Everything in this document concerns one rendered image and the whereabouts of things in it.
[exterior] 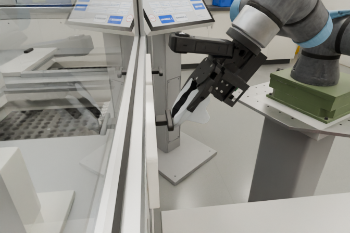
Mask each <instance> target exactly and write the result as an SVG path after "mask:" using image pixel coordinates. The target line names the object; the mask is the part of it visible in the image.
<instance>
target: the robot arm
mask: <svg viewBox="0 0 350 233"><path fill-rule="evenodd" d="M230 20H231V22H232V23H231V24H232V27H229V29H228V30H227V32H226V34H227V35H228V36H229V37H231V38H232V39H233V41H230V40H226V39H221V38H211V37H201V36H191V35H189V34H187V33H184V32H180V33H179V32H175V34H172V33H171V34H170V35H169V43H168V46H169V47H170V49H171V50H172V51H173V52H174V53H180V54H187V53H195V54H206V55H208V57H206V58H204V59H203V60H202V61H201V63H200V64H199V65H198V66H197V68H196V69H195V70H194V71H193V73H192V74H191V75H190V76H189V78H188V79H187V81H186V83H185V84H184V86H183V87H182V89H181V91H180V93H179V95H178V97H177V98H176V100H175V102H174V105H173V107H172V111H171V115H172V118H174V121H173V125H174V127H175V128H176V127H178V126H179V125H181V124H182V123H183V122H184V121H186V120H188V121H193V122H197V123H201V124H205V123H207V122H208V121H209V119H210V116H209V114H208V112H207V110H206V107H207V105H208V104H209V102H210V96H209V94H210V93H211V94H213V96H214V97H215V98H217V99H218V100H220V101H221V102H224V103H226V104H227V105H229V106H230V107H233V106H234V105H235V104H236V102H237V101H238V100H239V99H240V98H241V97H242V95H243V94H244V93H245V92H246V91H247V90H248V88H249V87H250V86H249V85H248V84H247V82H248V81H249V79H250V78H251V77H252V76H253V75H254V73H255V72H256V71H257V70H258V69H259V68H260V66H261V65H262V64H263V63H264V62H265V61H266V59H267V58H268V57H267V56H265V55H264V54H263V53H261V49H260V48H266V46H267V45H268V44H269V43H270V42H271V40H272V39H273V38H274V37H275V36H276V35H278V36H283V37H288V38H291V39H292V41H293V42H294V43H295V44H297V45H298V46H300V47H302V52H301V55H300V57H299V58H298V60H297V62H296V63H295V65H294V66H293V68H292V70H291V74H290V76H291V78H293V79H294V80H296V81H299V82H301V83H305V84H309V85H314V86H333V85H336V84H337V83H338V81H339V78H340V66H339V59H340V56H341V54H342V55H347V56H350V9H343V10H327V9H326V8H325V6H324V4H323V3H322V1H321V0H234V1H233V3H232V5H231V7H230ZM238 88H239V89H241V90H242V92H241V94H240V95H239V96H238V98H237V99H236V100H235V101H232V99H233V97H234V96H233V94H232V93H233V92H234V91H236V90H237V89H238Z"/></svg>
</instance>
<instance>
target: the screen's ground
mask: <svg viewBox="0 0 350 233"><path fill-rule="evenodd" d="M154 1H177V0H143V8H144V10H145V12H146V14H147V15H149V14H154V13H153V11H152V9H151V7H150V5H149V3H148V2H154ZM188 1H189V3H190V5H191V7H192V9H193V11H190V12H180V13H174V14H183V13H185V14H186V16H187V18H188V19H189V20H188V21H180V22H177V21H176V19H175V17H174V15H173V14H163V15H172V17H173V19H174V21H175V22H172V23H164V24H162V23H161V21H160V19H159V17H158V16H163V15H155V17H156V19H157V21H156V22H151V21H150V22H151V24H152V26H153V27H157V26H162V25H170V24H177V23H185V22H192V21H200V20H207V19H211V16H210V14H209V12H208V11H207V9H206V7H205V5H204V3H203V1H202V0H201V1H193V2H191V1H190V0H188ZM195 3H203V5H204V7H205V9H200V10H195V9H194V7H193V5H192V4H195Z"/></svg>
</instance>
